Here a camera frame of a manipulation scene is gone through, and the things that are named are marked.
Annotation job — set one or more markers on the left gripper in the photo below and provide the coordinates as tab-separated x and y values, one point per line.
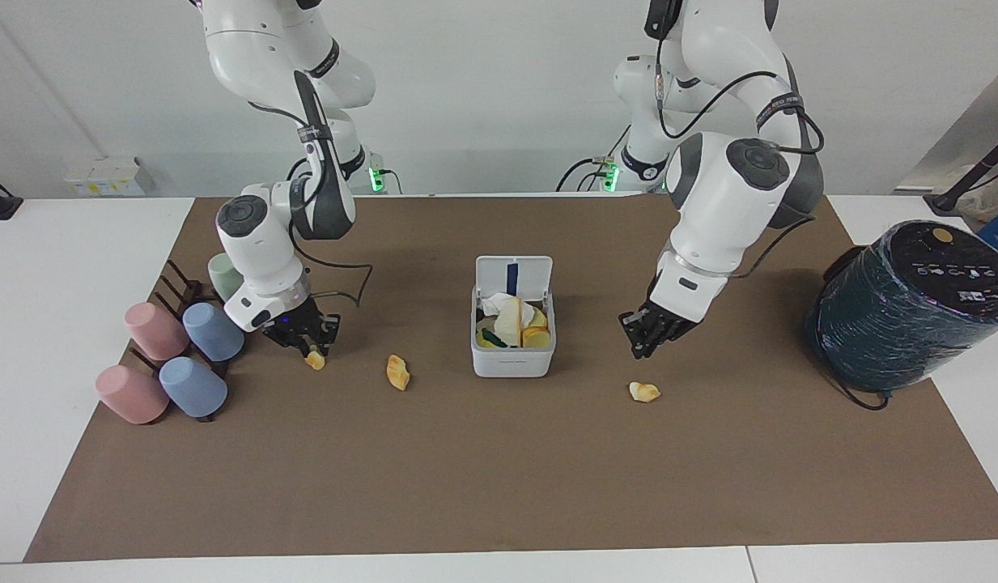
675	322

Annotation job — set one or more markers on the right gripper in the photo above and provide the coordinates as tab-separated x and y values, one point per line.
292	324

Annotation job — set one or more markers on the small yellow food scrap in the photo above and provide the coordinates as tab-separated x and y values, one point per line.
315	360

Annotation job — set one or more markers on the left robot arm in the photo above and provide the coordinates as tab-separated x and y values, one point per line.
721	210

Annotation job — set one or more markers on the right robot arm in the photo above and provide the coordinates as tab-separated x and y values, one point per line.
256	251

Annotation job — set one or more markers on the white open storage box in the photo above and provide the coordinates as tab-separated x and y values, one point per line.
511	360

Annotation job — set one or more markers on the pale yellow food scrap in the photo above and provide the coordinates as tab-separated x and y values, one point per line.
644	393

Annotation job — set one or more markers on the yellow bread-like food scrap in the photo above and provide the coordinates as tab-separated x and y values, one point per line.
397	373

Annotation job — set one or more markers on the blue plastic cup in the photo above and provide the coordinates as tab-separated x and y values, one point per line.
214	330
193	387

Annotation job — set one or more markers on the round yellow fruit slice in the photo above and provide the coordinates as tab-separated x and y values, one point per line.
536	338

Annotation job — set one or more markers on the pale green plastic cup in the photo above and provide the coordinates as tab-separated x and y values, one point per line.
222	275

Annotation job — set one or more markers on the pale yellow peel piece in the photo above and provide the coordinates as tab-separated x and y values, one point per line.
510	324

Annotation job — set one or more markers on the dark brown cup rack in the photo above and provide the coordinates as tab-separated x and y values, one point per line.
179	293

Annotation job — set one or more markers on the crumpled white tissue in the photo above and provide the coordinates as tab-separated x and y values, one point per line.
498	304

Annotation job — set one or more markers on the dark green vegetable scrap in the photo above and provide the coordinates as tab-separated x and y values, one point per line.
492	337

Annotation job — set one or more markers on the pink plastic cup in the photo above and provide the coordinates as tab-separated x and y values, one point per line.
155	330
130	395

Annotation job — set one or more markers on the black wrapped round appliance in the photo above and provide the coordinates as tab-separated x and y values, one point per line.
903	316

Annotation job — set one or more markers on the white cardboard box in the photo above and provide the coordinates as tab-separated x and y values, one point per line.
110	178

